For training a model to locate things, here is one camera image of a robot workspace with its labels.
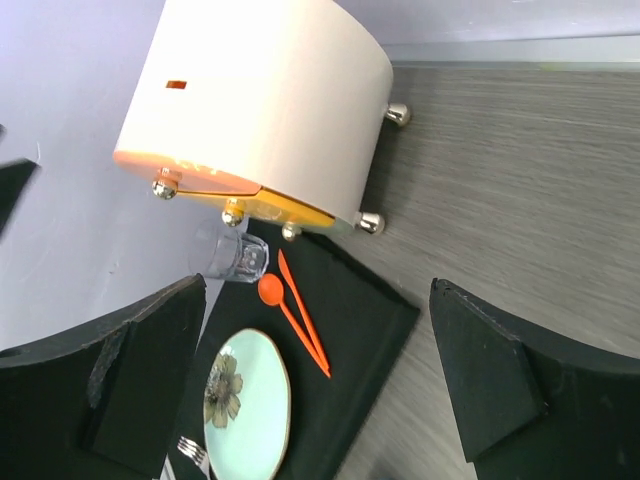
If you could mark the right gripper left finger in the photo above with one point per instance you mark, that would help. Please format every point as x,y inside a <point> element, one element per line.
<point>100,400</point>

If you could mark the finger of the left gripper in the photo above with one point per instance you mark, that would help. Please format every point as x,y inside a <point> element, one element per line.
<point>14,177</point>

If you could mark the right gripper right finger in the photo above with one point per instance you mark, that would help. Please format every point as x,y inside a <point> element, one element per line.
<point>530,403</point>

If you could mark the cream round drawer cabinet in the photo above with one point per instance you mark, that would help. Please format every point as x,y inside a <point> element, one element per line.
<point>268,110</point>

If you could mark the metal spoon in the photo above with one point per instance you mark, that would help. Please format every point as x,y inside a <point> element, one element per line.
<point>196,454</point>

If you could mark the pale green plate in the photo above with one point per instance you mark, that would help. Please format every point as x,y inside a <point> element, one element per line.
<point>247,408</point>

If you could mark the clear glass cup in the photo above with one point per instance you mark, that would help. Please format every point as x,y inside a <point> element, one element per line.
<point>224,253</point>

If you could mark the orange plastic spoon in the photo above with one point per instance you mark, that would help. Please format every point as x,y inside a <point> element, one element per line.
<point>271,292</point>

